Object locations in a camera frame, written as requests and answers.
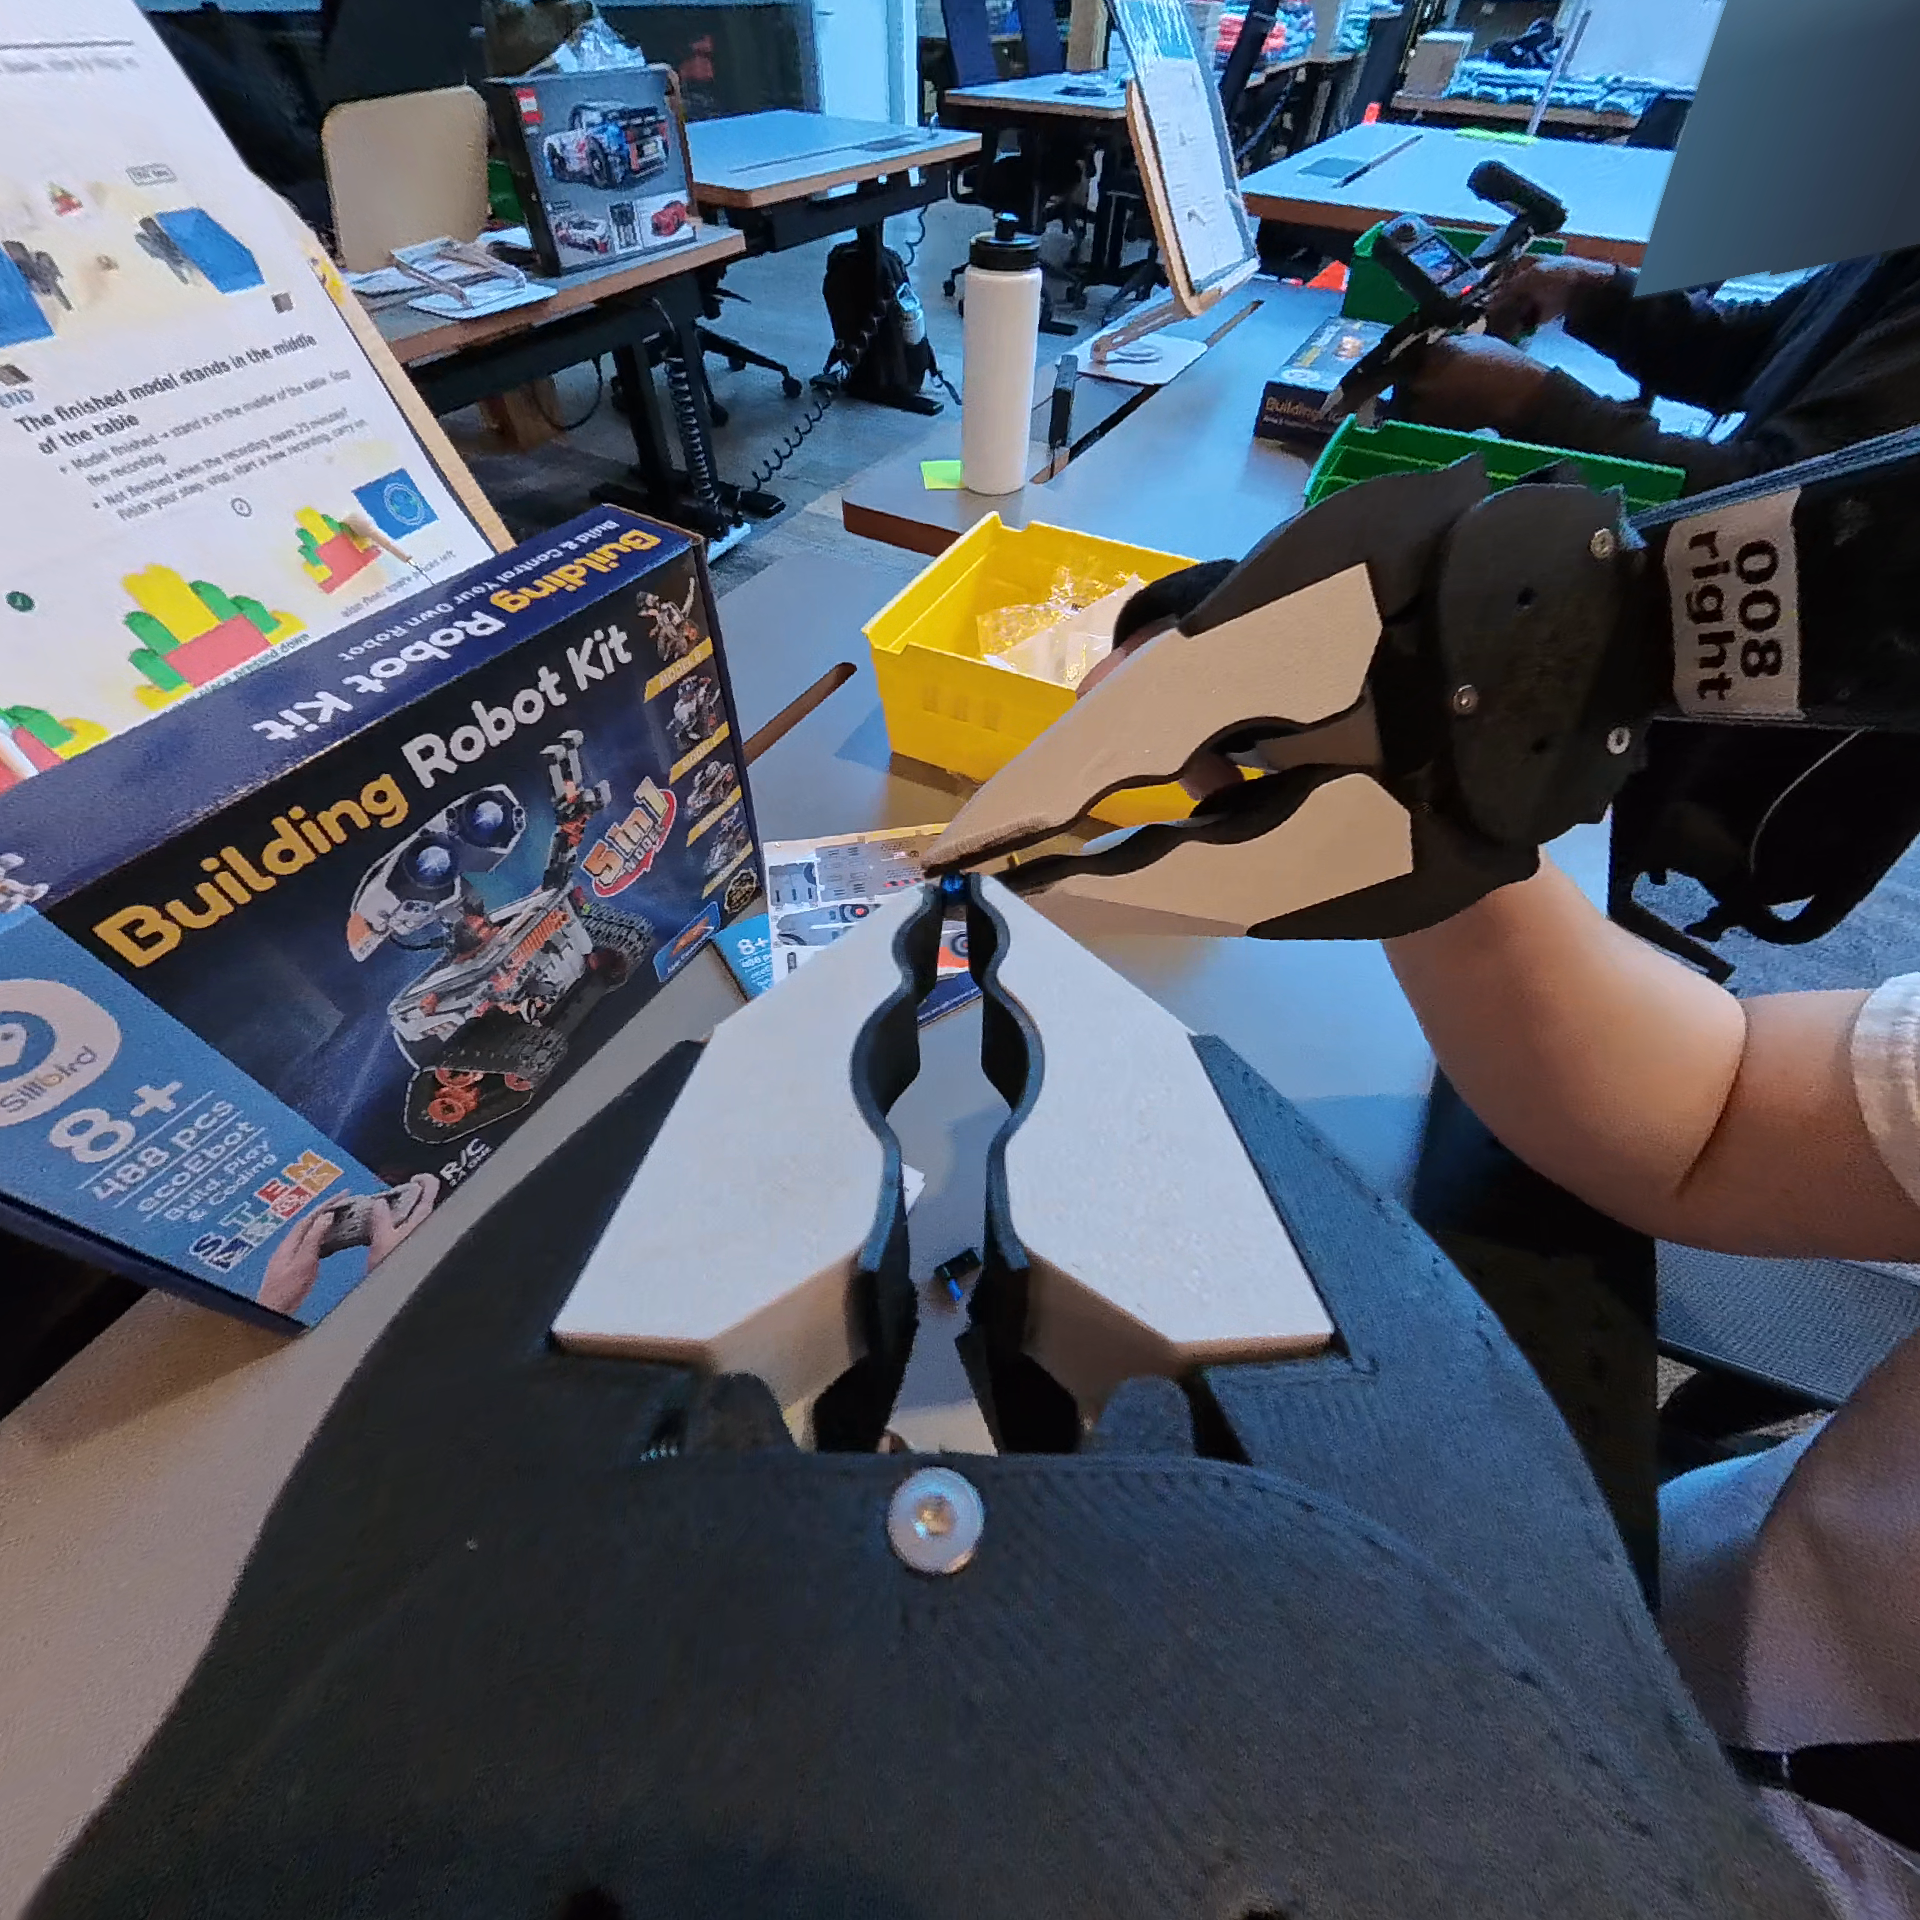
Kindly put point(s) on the dark blue robot kit box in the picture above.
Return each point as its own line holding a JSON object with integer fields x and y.
{"x": 378, "y": 842}

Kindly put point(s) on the car model kit box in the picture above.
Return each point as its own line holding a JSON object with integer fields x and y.
{"x": 609, "y": 166}

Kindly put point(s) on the sign board on wooden stand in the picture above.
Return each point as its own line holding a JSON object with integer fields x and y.
{"x": 1186, "y": 152}

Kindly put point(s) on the person's right forearm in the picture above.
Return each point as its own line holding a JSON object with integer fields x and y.
{"x": 1620, "y": 1048}

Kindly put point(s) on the neighbouring grey desk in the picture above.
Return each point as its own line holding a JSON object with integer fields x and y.
{"x": 1171, "y": 452}

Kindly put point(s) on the grey sticker sheet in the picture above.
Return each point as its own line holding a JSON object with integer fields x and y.
{"x": 847, "y": 871}

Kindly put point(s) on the pale background desk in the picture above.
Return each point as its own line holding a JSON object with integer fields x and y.
{"x": 1471, "y": 189}

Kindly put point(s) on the long green plastic bin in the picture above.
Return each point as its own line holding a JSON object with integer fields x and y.
{"x": 1483, "y": 460}

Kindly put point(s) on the white water bottle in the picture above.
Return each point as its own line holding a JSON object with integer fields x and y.
{"x": 1001, "y": 362}

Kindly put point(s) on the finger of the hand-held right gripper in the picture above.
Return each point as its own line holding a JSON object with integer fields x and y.
{"x": 1321, "y": 848}
{"x": 1199, "y": 706}

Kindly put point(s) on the black backpack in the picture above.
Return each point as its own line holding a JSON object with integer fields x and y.
{"x": 878, "y": 325}

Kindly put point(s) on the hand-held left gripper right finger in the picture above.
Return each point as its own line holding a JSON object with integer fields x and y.
{"x": 1154, "y": 1201}

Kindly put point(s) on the small black and blue brick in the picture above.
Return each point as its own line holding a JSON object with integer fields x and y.
{"x": 951, "y": 900}
{"x": 955, "y": 1274}

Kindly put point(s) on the small dark robot kit box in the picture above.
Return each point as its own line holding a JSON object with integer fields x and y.
{"x": 1300, "y": 394}

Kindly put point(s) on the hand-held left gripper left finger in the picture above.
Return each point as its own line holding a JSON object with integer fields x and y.
{"x": 721, "y": 1201}

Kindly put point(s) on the pale wooden board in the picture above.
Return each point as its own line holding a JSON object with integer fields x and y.
{"x": 408, "y": 174}

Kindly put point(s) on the clear plastic parts bags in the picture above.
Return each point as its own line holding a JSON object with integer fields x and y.
{"x": 1050, "y": 623}

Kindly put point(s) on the yellow plastic bin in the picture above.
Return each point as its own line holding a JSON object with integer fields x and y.
{"x": 931, "y": 673}

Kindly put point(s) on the wood-edged background desk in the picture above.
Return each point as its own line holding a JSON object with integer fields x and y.
{"x": 598, "y": 291}

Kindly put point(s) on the blue booklet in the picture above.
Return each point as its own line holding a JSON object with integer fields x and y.
{"x": 746, "y": 958}

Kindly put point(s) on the white instruction sign board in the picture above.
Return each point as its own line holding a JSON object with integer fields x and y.
{"x": 182, "y": 376}

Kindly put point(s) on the grey background desk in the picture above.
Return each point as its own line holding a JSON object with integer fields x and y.
{"x": 810, "y": 152}

